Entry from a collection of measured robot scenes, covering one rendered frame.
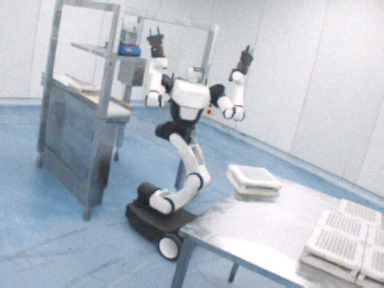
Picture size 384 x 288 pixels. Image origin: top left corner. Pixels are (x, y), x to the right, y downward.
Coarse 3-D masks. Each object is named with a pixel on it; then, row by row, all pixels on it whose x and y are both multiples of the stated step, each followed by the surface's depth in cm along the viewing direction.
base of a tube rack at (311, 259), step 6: (300, 258) 143; (306, 258) 142; (312, 258) 141; (318, 258) 142; (312, 264) 140; (318, 264) 139; (324, 264) 138; (330, 264) 138; (324, 270) 138; (330, 270) 136; (336, 270) 135; (342, 270) 135; (348, 270) 135; (342, 276) 134; (348, 276) 132
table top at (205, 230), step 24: (288, 192) 214; (312, 192) 220; (216, 216) 171; (240, 216) 175; (264, 216) 179; (288, 216) 183; (312, 216) 187; (192, 240) 152; (216, 240) 150; (240, 240) 153; (264, 240) 156; (288, 240) 159; (240, 264) 141; (264, 264) 138; (288, 264) 140
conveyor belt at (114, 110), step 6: (60, 78) 391; (66, 78) 396; (66, 84) 368; (90, 96) 335; (96, 96) 339; (108, 108) 306; (114, 108) 310; (120, 108) 313; (108, 114) 296; (114, 114) 300; (120, 114) 303; (126, 114) 307
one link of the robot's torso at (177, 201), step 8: (192, 176) 280; (192, 184) 279; (184, 192) 286; (192, 192) 281; (200, 192) 293; (168, 200) 298; (176, 200) 296; (184, 200) 291; (192, 200) 298; (176, 208) 296
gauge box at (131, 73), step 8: (120, 64) 310; (128, 64) 301; (136, 64) 294; (144, 64) 299; (120, 72) 311; (128, 72) 301; (136, 72) 297; (144, 72) 301; (120, 80) 311; (128, 80) 302; (136, 80) 300
